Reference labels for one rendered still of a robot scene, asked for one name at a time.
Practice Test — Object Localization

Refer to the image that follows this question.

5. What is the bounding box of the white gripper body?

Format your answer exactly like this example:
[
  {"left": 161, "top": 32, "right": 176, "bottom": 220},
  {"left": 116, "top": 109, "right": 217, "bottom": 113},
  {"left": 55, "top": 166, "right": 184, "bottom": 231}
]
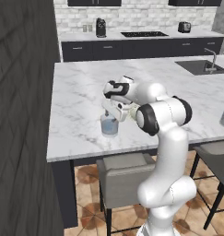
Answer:
[{"left": 100, "top": 99, "right": 132, "bottom": 123}]

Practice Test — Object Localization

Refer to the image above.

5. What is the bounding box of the glass of water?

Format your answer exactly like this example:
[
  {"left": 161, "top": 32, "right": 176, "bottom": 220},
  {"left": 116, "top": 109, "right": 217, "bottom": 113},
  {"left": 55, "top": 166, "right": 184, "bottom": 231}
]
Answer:
[
  {"left": 129, "top": 102, "right": 141, "bottom": 121},
  {"left": 100, "top": 112, "right": 120, "bottom": 138}
]

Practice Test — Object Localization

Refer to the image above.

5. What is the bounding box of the dark base cupboard run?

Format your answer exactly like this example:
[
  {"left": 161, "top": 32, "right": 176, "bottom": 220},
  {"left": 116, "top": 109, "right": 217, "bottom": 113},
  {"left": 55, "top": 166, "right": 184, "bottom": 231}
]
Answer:
[{"left": 60, "top": 36, "right": 224, "bottom": 63}]

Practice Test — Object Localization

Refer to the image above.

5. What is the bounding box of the grey padded stool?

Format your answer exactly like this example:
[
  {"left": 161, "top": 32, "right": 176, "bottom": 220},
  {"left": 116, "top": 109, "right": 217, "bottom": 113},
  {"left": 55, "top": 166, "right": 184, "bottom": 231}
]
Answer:
[
  {"left": 96, "top": 152, "right": 158, "bottom": 236},
  {"left": 189, "top": 140, "right": 224, "bottom": 230}
]

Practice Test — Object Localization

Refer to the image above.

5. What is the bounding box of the black hob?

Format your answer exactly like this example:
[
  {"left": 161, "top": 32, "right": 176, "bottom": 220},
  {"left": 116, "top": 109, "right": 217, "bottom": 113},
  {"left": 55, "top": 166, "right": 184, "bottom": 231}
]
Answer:
[{"left": 120, "top": 30, "right": 170, "bottom": 39}]

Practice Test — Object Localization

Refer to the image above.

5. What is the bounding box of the black coffee machine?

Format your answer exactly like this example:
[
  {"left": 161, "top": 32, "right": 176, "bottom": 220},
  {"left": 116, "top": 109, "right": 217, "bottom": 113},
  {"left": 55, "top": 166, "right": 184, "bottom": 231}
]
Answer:
[{"left": 95, "top": 17, "right": 108, "bottom": 39}]

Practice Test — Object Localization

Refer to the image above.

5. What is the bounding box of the dark grey tall cabinet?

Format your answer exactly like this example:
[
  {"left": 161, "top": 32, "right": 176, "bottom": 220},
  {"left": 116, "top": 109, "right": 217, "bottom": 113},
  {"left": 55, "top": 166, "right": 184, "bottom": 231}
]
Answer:
[{"left": 0, "top": 0, "right": 65, "bottom": 236}]

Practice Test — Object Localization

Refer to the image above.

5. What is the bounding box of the dark sink basin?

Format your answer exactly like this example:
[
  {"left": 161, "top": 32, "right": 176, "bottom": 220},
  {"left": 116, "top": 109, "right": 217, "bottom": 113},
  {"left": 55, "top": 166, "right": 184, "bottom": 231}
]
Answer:
[{"left": 174, "top": 59, "right": 224, "bottom": 77}]

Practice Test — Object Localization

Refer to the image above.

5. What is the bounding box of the black toaster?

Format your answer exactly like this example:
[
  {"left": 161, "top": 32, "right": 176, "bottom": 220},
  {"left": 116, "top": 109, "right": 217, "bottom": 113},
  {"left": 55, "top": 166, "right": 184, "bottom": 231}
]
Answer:
[{"left": 177, "top": 21, "right": 192, "bottom": 34}]

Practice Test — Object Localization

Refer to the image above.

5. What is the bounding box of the silver tap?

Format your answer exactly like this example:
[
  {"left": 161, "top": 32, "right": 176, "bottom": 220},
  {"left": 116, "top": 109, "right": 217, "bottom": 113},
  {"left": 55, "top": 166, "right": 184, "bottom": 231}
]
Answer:
[{"left": 204, "top": 47, "right": 218, "bottom": 75}]

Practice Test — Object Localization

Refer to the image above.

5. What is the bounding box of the wall socket plate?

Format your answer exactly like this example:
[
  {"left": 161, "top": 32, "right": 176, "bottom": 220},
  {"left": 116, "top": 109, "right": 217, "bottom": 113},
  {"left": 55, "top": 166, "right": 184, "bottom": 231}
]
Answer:
[{"left": 82, "top": 24, "right": 94, "bottom": 33}]

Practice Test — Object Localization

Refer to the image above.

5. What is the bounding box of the dark wall cupboard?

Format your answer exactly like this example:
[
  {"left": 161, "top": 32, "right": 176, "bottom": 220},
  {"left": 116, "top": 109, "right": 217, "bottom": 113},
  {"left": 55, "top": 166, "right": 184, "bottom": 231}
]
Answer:
[
  {"left": 66, "top": 0, "right": 123, "bottom": 7},
  {"left": 167, "top": 0, "right": 224, "bottom": 7}
]

